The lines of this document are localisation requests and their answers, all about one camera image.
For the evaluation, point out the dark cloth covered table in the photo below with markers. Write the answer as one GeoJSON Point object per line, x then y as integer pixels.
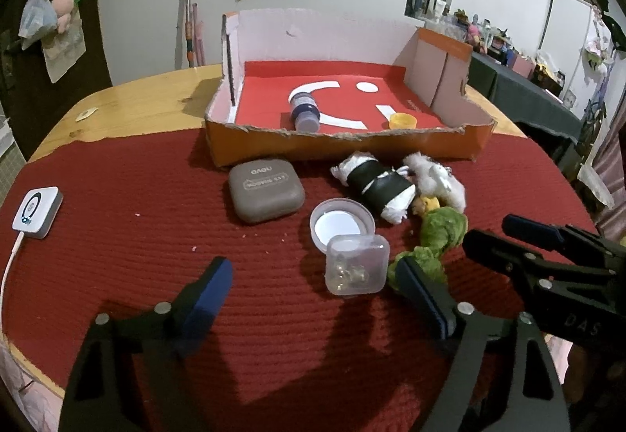
{"type": "Point", "coordinates": [528, 104]}

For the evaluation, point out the white fluffy sheep plush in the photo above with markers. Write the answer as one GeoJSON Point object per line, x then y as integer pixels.
{"type": "Point", "coordinates": [440, 180]}

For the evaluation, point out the metal broom stick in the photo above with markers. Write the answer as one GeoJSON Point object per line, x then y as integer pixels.
{"type": "Point", "coordinates": [189, 16]}

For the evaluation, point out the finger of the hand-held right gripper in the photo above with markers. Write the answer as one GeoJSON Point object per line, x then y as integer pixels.
{"type": "Point", "coordinates": [494, 248]}
{"type": "Point", "coordinates": [533, 227]}

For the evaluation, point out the blue paint bottle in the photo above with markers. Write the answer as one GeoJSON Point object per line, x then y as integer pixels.
{"type": "Point", "coordinates": [305, 110]}

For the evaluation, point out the white square charger device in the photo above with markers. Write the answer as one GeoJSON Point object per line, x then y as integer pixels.
{"type": "Point", "coordinates": [36, 212]}

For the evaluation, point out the grey square case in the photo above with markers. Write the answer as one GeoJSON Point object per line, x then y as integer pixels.
{"type": "Point", "coordinates": [266, 191]}

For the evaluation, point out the black and white plush toy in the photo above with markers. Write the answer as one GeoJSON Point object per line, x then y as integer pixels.
{"type": "Point", "coordinates": [379, 185]}

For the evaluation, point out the red woven mat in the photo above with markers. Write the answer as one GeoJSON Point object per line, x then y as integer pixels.
{"type": "Point", "coordinates": [146, 241]}

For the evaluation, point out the orange cardboard box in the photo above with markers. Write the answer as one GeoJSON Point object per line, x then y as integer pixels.
{"type": "Point", "coordinates": [342, 85]}

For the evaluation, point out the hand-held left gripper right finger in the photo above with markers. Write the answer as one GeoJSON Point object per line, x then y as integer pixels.
{"type": "Point", "coordinates": [424, 296]}

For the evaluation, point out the round clear plastic lid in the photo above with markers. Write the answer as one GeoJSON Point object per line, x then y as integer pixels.
{"type": "Point", "coordinates": [337, 223]}

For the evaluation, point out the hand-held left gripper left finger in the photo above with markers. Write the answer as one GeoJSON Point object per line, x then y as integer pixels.
{"type": "Point", "coordinates": [211, 289]}

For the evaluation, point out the small white sticker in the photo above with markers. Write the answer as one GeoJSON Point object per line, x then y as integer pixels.
{"type": "Point", "coordinates": [87, 114]}

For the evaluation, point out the white cabinet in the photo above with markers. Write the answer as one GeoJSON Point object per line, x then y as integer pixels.
{"type": "Point", "coordinates": [567, 26]}

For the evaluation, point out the clear plastic bag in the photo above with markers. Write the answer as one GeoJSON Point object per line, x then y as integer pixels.
{"type": "Point", "coordinates": [35, 16]}

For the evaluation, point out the yellow bottle cap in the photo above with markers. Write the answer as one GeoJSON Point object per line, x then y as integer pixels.
{"type": "Point", "coordinates": [403, 121]}

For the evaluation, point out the small clear plastic box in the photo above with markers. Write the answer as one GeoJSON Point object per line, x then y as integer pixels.
{"type": "Point", "coordinates": [356, 268]}

